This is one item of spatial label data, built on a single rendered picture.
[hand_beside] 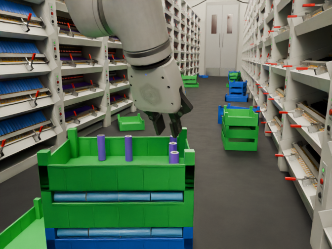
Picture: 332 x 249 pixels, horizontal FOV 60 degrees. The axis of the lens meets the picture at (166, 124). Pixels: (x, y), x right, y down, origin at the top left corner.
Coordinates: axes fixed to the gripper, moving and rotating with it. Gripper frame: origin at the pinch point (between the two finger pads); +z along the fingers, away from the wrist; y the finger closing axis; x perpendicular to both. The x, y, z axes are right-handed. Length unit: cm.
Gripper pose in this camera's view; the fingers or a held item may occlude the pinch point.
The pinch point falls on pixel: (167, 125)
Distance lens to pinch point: 61.3
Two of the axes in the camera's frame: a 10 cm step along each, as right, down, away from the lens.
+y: 8.7, 1.1, -4.8
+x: 4.4, -5.9, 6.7
